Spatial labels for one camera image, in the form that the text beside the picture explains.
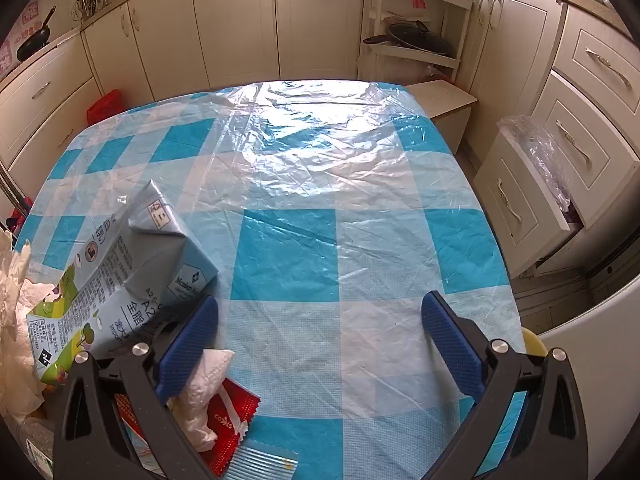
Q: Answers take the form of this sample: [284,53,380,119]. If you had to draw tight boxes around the black wok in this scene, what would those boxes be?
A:
[15,6,59,62]

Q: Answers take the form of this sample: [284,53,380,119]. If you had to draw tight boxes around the red snack wrapper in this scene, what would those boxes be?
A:
[115,377,263,478]

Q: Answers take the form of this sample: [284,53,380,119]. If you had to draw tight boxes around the red plastic bag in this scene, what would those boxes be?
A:
[86,89,124,127]

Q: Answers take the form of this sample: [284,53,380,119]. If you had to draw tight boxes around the shallow white drawer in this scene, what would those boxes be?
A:
[570,25,640,107]

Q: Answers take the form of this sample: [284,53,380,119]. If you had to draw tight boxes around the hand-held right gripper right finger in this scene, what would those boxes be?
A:
[421,291,588,480]

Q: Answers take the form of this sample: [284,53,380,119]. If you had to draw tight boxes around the white crumpled wrapper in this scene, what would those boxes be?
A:
[0,232,56,423]

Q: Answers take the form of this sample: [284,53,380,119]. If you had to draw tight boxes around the open white drawer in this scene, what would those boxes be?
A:
[472,120,586,281]

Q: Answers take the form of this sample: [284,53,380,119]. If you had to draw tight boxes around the white wooden stool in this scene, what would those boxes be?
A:
[402,79,479,156]

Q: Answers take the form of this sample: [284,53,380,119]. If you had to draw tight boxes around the white kitchen cabinets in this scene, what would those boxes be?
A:
[0,0,640,281]

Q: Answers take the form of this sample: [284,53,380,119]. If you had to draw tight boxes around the blue white checkered tablecloth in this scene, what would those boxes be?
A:
[12,80,531,480]

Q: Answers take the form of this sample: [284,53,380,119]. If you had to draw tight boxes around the clear plastic bag in drawer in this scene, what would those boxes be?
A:
[497,115,576,211]

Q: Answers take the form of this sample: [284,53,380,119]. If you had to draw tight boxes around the white refrigerator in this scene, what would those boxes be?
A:
[537,240,640,480]

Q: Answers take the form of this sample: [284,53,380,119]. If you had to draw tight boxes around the black pan with glass lid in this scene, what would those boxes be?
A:
[362,20,454,59]

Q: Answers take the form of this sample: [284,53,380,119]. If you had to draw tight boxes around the white tissue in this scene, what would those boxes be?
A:
[167,349,236,453]

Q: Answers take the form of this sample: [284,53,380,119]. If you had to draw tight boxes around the grey green milk carton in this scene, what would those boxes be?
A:
[26,179,220,386]

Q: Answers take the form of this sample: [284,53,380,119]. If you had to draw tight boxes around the deep white drawer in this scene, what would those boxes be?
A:
[532,72,640,227]

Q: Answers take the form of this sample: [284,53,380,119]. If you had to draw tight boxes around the white shelf rack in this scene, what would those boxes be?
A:
[357,0,473,87]

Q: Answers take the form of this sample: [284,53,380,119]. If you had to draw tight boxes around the yellow plastic basin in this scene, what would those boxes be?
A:
[521,327,547,357]

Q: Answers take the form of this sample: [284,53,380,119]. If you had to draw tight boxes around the clear ridged plastic packet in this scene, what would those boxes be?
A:
[234,439,301,480]

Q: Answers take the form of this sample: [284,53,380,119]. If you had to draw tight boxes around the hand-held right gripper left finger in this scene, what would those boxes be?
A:
[52,295,221,480]

